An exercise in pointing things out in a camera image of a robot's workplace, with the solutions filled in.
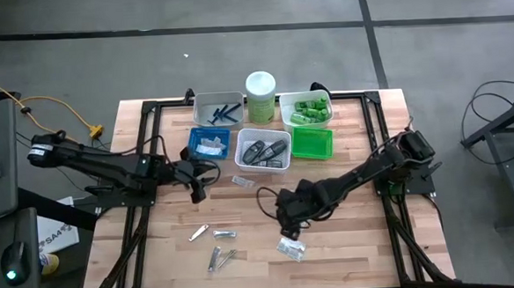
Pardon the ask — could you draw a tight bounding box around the grey solid plastic bin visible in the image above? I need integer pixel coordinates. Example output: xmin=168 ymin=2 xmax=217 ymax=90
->
xmin=192 ymin=90 xmax=246 ymax=131

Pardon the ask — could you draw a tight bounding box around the green slotted plastic basket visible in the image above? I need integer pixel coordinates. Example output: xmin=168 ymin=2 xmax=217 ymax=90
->
xmin=290 ymin=124 xmax=335 ymax=162

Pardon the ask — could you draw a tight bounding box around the black looped floor cable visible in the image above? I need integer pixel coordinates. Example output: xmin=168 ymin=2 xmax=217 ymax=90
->
xmin=430 ymin=78 xmax=514 ymax=171

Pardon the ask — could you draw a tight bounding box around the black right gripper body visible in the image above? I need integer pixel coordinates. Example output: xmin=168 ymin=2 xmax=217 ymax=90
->
xmin=272 ymin=179 xmax=322 ymax=227

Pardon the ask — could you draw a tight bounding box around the green wipes canister white lid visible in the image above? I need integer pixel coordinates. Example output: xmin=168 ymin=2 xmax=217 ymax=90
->
xmin=244 ymin=70 xmax=279 ymax=126

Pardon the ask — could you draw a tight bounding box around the black side table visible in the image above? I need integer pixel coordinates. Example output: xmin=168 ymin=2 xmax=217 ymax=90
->
xmin=458 ymin=92 xmax=514 ymax=231

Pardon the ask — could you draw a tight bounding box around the black diagonal desk bar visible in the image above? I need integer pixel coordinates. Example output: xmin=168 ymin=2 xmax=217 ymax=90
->
xmin=16 ymin=183 xmax=100 ymax=235

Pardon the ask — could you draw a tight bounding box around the blue slotted plastic basket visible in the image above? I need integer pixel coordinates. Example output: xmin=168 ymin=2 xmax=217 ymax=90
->
xmin=187 ymin=125 xmax=233 ymax=163

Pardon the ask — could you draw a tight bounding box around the black computer mouse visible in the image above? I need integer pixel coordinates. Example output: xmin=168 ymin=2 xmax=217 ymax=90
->
xmin=0 ymin=240 xmax=33 ymax=288

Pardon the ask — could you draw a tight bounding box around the plastic-wrapped silver nail clipper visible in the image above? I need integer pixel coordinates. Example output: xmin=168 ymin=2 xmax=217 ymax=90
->
xmin=212 ymin=228 xmax=239 ymax=240

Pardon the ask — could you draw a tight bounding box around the white cardboard box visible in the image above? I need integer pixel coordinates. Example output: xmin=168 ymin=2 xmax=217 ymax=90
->
xmin=34 ymin=196 xmax=81 ymax=256

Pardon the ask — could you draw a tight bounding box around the yellow extension cord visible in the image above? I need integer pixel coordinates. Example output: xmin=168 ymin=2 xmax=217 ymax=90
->
xmin=0 ymin=65 xmax=106 ymax=148

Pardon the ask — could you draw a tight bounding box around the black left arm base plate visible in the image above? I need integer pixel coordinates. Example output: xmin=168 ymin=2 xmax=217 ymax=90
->
xmin=84 ymin=180 xmax=158 ymax=212

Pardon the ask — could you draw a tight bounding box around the large black table clamp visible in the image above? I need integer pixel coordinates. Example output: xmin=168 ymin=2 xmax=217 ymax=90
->
xmin=309 ymin=80 xmax=333 ymax=99

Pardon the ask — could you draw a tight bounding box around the white solid plastic bin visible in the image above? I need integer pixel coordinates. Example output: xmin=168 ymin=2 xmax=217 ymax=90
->
xmin=277 ymin=88 xmax=334 ymax=134

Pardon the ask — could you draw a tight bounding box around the white perforated plastic basket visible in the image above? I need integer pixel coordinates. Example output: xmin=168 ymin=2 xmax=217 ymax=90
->
xmin=232 ymin=125 xmax=294 ymax=176

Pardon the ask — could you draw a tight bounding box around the yellow and white bottle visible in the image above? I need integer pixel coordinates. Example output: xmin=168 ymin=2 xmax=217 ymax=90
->
xmin=39 ymin=252 xmax=61 ymax=277

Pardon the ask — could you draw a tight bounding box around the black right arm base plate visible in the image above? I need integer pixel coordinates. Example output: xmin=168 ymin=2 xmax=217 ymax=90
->
xmin=371 ymin=160 xmax=444 ymax=199

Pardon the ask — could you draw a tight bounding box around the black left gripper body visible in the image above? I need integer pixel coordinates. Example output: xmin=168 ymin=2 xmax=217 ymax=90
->
xmin=165 ymin=157 xmax=201 ymax=188

